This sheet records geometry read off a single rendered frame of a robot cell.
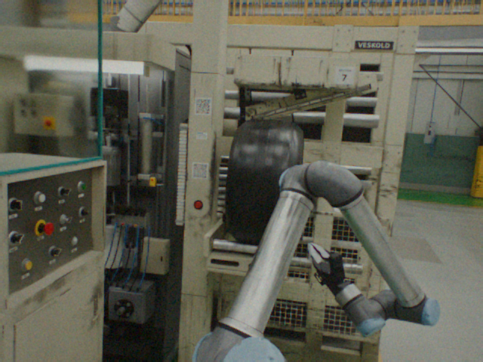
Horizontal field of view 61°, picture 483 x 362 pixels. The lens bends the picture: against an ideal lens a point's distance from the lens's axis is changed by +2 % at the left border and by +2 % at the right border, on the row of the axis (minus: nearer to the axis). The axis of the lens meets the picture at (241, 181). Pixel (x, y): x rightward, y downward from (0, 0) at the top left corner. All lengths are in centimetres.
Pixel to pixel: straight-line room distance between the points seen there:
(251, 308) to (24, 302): 67
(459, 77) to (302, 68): 946
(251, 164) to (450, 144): 986
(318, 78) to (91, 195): 116
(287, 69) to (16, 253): 139
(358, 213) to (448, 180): 1012
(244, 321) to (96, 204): 83
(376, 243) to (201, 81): 102
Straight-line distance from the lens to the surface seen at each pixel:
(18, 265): 143
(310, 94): 219
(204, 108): 185
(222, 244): 183
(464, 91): 1145
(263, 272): 121
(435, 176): 1131
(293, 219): 127
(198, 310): 206
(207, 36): 188
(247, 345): 107
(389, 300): 160
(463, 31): 760
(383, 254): 138
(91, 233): 177
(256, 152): 165
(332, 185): 125
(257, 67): 208
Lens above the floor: 146
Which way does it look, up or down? 8 degrees down
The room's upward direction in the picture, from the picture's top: 4 degrees clockwise
